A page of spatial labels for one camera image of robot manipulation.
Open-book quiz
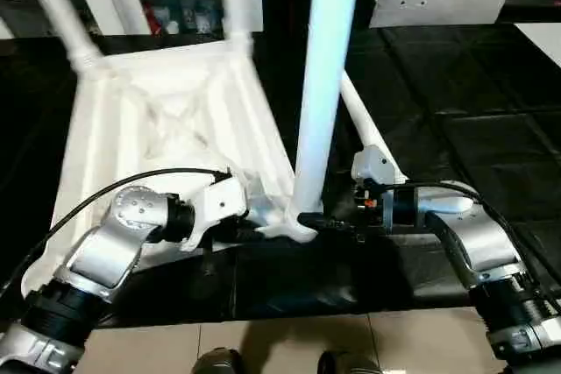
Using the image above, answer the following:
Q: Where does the white flat board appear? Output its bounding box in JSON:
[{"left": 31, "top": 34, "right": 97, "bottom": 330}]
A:
[{"left": 515, "top": 22, "right": 561, "bottom": 67}]

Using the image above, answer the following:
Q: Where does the red bottle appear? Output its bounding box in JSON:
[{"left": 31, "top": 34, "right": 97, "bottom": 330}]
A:
[{"left": 145, "top": 5, "right": 159, "bottom": 36}]

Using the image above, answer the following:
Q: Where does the black work mat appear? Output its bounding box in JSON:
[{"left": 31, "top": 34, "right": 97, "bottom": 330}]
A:
[{"left": 0, "top": 23, "right": 561, "bottom": 330}]

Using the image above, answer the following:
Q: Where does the white leg with black mark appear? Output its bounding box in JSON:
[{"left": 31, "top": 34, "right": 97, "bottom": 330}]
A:
[{"left": 25, "top": 0, "right": 104, "bottom": 76}]

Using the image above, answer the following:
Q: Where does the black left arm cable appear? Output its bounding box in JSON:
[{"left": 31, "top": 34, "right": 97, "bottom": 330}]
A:
[{"left": 0, "top": 166, "right": 234, "bottom": 288}]

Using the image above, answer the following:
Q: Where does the white plastic table top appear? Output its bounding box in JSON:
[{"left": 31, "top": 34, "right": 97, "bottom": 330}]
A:
[{"left": 19, "top": 39, "right": 326, "bottom": 301}]

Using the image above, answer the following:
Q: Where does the white plastic table leg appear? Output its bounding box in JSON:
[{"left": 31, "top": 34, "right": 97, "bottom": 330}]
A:
[
  {"left": 339, "top": 71, "right": 414, "bottom": 186},
  {"left": 223, "top": 0, "right": 256, "bottom": 59},
  {"left": 292, "top": 0, "right": 366, "bottom": 218}
]

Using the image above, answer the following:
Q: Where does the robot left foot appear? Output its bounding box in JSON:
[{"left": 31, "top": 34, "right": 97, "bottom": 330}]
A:
[{"left": 192, "top": 346, "right": 245, "bottom": 374}]

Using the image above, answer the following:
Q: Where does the black bar with red mark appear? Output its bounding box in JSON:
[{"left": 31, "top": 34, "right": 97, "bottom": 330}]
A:
[{"left": 503, "top": 0, "right": 561, "bottom": 11}]

